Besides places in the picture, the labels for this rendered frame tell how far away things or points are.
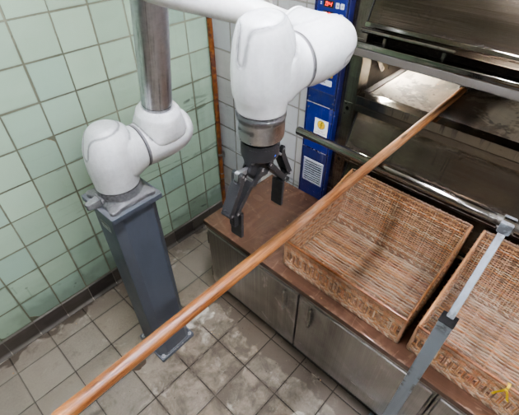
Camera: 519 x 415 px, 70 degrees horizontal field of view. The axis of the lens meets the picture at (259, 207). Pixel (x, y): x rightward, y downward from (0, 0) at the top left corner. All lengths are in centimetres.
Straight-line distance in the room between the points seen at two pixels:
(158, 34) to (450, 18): 90
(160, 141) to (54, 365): 140
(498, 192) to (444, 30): 60
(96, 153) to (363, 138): 107
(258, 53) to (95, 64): 132
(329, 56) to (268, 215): 127
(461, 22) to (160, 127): 100
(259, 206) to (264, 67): 139
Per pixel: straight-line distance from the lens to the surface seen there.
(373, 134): 169
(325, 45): 69
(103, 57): 185
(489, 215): 119
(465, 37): 142
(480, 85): 130
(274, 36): 59
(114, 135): 125
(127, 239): 143
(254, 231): 179
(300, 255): 154
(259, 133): 65
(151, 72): 121
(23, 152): 184
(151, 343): 77
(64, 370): 227
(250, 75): 60
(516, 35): 139
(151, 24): 115
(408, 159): 164
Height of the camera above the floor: 186
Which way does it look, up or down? 42 degrees down
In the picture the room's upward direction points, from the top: straight up
